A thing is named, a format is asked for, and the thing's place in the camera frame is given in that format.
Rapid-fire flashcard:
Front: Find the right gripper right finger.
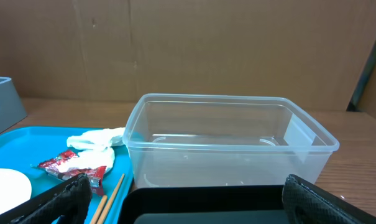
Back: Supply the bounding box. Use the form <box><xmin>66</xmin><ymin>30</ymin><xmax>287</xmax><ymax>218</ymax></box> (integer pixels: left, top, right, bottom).
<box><xmin>282</xmin><ymin>174</ymin><xmax>376</xmax><ymax>224</ymax></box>

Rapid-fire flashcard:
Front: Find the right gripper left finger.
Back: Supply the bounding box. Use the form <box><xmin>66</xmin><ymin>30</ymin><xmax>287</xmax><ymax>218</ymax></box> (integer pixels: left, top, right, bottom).
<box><xmin>0</xmin><ymin>174</ymin><xmax>93</xmax><ymax>224</ymax></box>

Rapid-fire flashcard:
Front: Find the red sauce packet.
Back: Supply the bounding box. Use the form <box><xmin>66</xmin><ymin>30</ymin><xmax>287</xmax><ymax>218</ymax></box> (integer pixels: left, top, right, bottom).
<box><xmin>34</xmin><ymin>150</ymin><xmax>106</xmax><ymax>196</ymax></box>

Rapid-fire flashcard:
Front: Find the grey dishwasher rack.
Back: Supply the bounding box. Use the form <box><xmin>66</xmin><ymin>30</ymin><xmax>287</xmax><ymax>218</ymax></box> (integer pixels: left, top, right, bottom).
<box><xmin>0</xmin><ymin>77</ymin><xmax>27</xmax><ymax>134</ymax></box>

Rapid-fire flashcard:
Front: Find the left wooden chopstick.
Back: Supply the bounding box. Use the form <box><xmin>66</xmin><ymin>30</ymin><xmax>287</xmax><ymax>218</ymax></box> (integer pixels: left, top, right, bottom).
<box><xmin>89</xmin><ymin>195</ymin><xmax>108</xmax><ymax>224</ymax></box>

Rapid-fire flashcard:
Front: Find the wooden chopstick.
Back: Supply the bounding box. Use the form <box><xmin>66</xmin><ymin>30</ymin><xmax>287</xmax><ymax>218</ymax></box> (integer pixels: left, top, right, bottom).
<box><xmin>97</xmin><ymin>174</ymin><xmax>125</xmax><ymax>224</ymax></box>
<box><xmin>89</xmin><ymin>195</ymin><xmax>108</xmax><ymax>224</ymax></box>

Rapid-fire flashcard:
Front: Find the right wooden chopstick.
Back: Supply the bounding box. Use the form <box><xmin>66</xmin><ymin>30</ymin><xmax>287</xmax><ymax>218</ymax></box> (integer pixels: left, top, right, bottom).
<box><xmin>97</xmin><ymin>174</ymin><xmax>125</xmax><ymax>224</ymax></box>

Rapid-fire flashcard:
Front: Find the lower crumpled white napkin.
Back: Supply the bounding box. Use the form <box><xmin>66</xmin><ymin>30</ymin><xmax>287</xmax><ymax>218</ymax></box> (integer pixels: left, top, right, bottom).
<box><xmin>57</xmin><ymin>147</ymin><xmax>115</xmax><ymax>173</ymax></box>

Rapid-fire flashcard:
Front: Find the crumpled white napkin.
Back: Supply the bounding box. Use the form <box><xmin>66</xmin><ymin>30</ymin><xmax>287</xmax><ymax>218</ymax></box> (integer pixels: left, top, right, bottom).
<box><xmin>66</xmin><ymin>128</ymin><xmax>125</xmax><ymax>151</ymax></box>
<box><xmin>57</xmin><ymin>147</ymin><xmax>115</xmax><ymax>173</ymax></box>

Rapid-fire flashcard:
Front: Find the black plastic tray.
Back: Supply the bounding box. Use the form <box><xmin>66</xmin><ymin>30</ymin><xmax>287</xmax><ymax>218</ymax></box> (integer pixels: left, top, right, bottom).
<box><xmin>118</xmin><ymin>185</ymin><xmax>290</xmax><ymax>224</ymax></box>

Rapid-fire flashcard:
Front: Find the large white plate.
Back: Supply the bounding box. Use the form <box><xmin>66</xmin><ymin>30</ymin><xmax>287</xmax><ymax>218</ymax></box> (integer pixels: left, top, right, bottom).
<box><xmin>0</xmin><ymin>168</ymin><xmax>32</xmax><ymax>214</ymax></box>

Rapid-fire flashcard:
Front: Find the upper crumpled white napkin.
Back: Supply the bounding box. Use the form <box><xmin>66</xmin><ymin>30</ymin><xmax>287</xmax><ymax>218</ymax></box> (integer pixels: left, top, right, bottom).
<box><xmin>66</xmin><ymin>128</ymin><xmax>125</xmax><ymax>151</ymax></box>

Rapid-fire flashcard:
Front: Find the teal plastic tray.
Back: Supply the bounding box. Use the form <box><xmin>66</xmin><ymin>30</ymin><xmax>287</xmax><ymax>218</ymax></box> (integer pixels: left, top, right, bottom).
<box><xmin>0</xmin><ymin>126</ymin><xmax>133</xmax><ymax>224</ymax></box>

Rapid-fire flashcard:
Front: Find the clear plastic bin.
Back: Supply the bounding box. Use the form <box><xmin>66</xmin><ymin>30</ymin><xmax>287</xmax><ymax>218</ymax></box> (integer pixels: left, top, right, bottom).
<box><xmin>123</xmin><ymin>93</ymin><xmax>339</xmax><ymax>188</ymax></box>

